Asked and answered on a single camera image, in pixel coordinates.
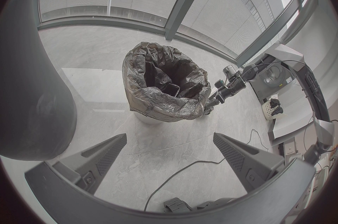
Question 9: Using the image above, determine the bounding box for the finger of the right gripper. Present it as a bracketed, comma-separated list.
[205, 97, 220, 110]

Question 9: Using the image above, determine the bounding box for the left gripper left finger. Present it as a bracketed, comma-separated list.
[52, 133, 127, 194]

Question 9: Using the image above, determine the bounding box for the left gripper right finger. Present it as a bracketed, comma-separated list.
[213, 132, 285, 194]

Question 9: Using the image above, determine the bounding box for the black plastic bag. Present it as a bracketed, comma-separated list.
[122, 42, 212, 123]

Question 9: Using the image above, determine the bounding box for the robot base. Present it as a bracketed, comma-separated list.
[163, 196, 238, 214]

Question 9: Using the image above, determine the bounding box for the white trash bin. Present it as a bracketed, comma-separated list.
[132, 110, 165, 125]

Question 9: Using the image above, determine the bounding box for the white perforated basket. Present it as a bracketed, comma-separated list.
[263, 102, 284, 121]

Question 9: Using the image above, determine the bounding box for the grey washing machine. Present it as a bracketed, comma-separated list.
[249, 61, 295, 102]

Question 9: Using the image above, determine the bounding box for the black garment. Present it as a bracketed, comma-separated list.
[269, 98, 284, 114]

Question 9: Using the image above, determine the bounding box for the white small table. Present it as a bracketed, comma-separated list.
[268, 112, 317, 147]

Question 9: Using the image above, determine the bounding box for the black cable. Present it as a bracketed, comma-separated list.
[144, 129, 270, 212]

